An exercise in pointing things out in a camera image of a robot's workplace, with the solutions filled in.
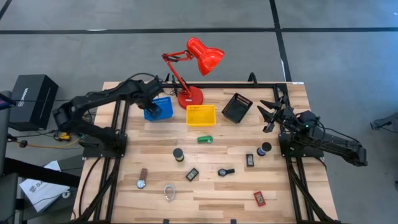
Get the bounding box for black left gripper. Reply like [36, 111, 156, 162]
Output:
[136, 78, 164, 121]

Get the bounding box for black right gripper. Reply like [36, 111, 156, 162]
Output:
[256, 95, 302, 134]

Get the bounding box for brown strap wristwatch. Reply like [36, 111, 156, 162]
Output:
[136, 168, 149, 190]

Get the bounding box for red digital clock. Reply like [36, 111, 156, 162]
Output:
[253, 190, 267, 207]

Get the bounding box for blue plastic basket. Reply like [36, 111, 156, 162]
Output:
[143, 96, 174, 122]

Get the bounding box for black plastic basket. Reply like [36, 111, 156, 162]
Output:
[221, 92, 254, 124]

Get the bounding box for red desk lamp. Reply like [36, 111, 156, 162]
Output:
[161, 37, 226, 110]

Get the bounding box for yellow plastic basket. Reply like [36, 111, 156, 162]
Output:
[185, 104, 217, 128]

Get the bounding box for grey floor stand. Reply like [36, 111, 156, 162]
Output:
[369, 111, 398, 134]

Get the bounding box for black cardboard box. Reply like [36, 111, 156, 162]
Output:
[8, 73, 59, 132]

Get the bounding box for black desk beam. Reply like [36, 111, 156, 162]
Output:
[2, 157, 81, 188]

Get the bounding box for white paper sheets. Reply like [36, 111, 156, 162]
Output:
[19, 160, 71, 213]

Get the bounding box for black lamp power cord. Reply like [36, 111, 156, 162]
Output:
[160, 79, 187, 96]

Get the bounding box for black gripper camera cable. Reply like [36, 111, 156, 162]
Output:
[126, 72, 156, 85]

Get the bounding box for yellow cable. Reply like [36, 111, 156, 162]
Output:
[26, 138, 82, 150]

